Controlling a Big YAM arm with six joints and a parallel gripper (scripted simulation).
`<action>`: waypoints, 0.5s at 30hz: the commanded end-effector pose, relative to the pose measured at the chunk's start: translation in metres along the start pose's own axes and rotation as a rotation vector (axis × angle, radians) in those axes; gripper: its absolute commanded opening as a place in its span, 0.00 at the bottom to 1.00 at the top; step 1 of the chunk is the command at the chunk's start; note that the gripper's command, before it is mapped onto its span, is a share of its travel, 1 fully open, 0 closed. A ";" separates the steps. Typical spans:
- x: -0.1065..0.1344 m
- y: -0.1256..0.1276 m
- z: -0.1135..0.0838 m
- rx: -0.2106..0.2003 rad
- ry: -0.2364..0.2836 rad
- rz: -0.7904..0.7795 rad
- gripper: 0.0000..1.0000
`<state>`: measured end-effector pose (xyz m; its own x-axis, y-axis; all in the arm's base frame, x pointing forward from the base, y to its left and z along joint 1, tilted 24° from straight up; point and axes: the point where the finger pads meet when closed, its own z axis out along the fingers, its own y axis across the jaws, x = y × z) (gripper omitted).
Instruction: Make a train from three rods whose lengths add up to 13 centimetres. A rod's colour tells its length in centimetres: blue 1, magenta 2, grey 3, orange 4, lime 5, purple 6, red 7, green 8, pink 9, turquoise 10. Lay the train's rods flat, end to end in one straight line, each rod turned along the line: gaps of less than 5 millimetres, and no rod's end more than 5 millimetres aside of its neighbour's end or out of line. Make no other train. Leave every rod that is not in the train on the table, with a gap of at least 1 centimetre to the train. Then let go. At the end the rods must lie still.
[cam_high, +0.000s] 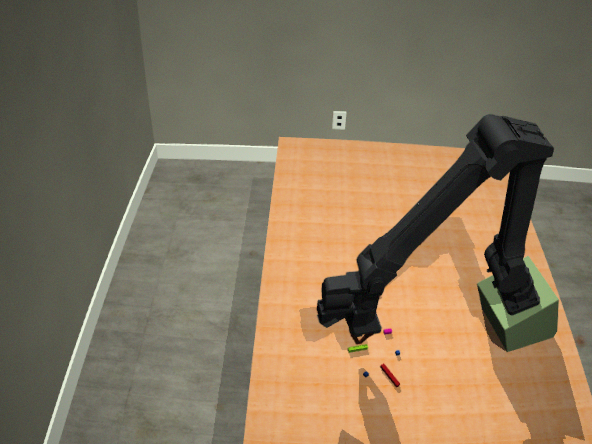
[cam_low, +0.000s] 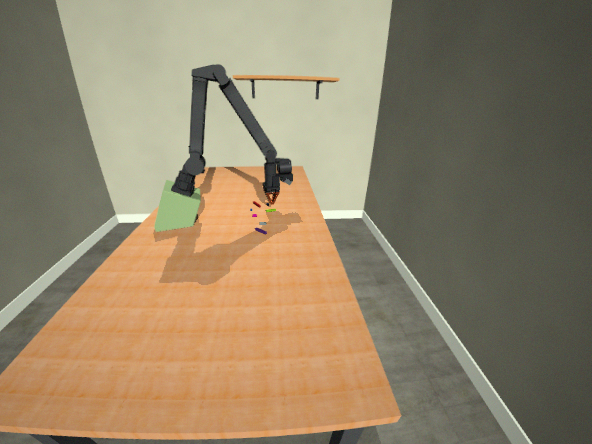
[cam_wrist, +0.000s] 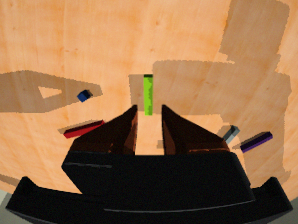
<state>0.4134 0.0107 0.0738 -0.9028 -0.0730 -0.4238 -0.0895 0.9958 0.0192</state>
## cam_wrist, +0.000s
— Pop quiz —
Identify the red rod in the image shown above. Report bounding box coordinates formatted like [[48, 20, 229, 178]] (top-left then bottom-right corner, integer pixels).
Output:
[[63, 120, 105, 139]]

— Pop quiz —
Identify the lime green rod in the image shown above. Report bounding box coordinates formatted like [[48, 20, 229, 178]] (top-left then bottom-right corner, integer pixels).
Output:
[[144, 74, 153, 116]]

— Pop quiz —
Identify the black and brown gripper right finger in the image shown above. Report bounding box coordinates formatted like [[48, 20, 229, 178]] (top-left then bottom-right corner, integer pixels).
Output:
[[161, 104, 231, 154]]

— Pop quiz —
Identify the small blue cube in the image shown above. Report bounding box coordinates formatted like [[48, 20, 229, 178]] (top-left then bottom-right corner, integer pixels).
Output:
[[77, 89, 90, 102]]

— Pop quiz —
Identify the grey rectangular block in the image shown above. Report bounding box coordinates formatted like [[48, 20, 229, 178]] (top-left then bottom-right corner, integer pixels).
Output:
[[222, 125, 240, 144]]

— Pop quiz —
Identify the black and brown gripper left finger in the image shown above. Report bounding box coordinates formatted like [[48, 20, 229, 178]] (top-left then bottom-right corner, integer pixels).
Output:
[[68, 104, 138, 154]]

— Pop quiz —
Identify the purple rod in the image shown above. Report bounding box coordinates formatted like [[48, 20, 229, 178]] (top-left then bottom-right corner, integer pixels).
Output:
[[240, 131, 273, 153]]

